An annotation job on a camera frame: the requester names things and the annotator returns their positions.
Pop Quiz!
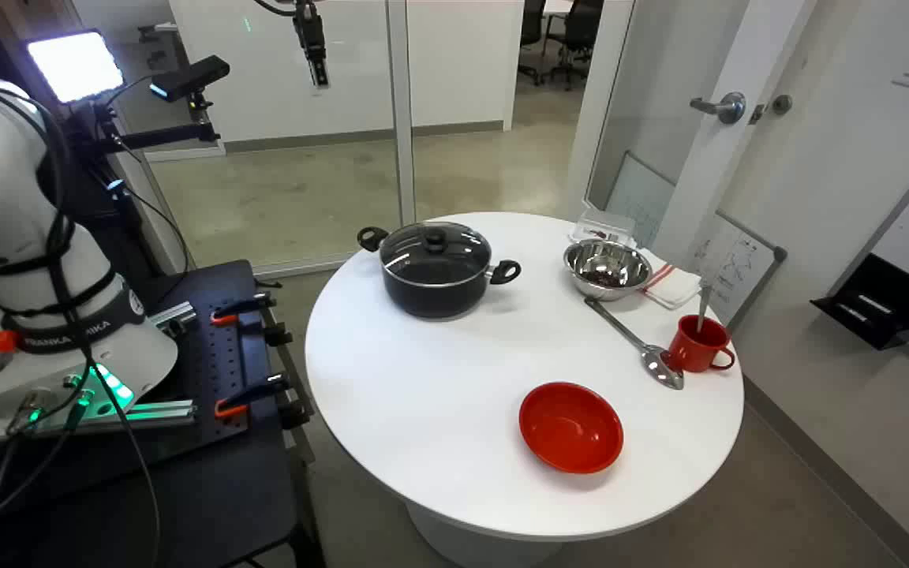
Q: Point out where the stainless steel bowl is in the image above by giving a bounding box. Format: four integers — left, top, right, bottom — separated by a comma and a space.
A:
563, 238, 658, 302

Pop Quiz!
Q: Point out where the red mug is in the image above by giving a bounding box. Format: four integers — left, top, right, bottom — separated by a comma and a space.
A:
668, 313, 739, 375

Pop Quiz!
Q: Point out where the black office chair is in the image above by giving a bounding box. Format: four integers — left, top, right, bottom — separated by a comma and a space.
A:
516, 0, 599, 87

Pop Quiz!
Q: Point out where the white cloth with red stripe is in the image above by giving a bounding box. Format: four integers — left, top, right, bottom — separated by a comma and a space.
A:
639, 255, 709, 315

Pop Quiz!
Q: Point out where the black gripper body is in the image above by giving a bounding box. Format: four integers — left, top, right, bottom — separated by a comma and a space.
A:
291, 0, 330, 58

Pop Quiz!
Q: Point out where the metal spoon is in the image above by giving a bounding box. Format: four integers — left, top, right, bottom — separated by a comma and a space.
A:
580, 293, 689, 394

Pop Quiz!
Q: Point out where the black cooking pot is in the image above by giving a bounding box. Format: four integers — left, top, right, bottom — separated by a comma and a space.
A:
356, 219, 524, 322

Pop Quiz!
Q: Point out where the black robot bench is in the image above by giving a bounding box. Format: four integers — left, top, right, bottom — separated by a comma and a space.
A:
0, 258, 330, 568

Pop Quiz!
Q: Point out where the bright LED light panel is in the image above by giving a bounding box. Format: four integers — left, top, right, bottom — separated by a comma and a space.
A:
23, 27, 127, 107

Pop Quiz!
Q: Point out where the glass lid with black knob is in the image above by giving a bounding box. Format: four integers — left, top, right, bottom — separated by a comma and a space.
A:
378, 219, 496, 289

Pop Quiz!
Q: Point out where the black wall tray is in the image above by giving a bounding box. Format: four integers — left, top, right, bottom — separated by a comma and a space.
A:
807, 249, 909, 352

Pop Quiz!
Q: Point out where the aluminium extrusion rail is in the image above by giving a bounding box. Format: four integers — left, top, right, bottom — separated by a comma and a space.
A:
0, 394, 203, 439

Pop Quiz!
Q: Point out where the red bowl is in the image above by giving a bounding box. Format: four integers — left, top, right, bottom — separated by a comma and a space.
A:
516, 378, 629, 475

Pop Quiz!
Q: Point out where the white door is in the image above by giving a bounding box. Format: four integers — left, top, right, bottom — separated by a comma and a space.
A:
577, 0, 826, 277

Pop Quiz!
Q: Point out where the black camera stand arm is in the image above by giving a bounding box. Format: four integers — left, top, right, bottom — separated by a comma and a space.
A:
95, 98, 225, 158

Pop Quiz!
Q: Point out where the orange black clamp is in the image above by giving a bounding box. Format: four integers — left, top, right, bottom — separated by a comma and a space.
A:
210, 289, 297, 351
213, 371, 314, 430

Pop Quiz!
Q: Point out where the black camera on stand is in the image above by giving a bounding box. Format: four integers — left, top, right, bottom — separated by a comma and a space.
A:
147, 52, 235, 107

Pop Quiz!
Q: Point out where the small leaning whiteboard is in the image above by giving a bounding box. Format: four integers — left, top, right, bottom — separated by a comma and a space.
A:
689, 212, 792, 327

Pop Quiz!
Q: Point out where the silver door lever handle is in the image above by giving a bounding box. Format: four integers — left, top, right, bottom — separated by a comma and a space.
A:
689, 87, 750, 128

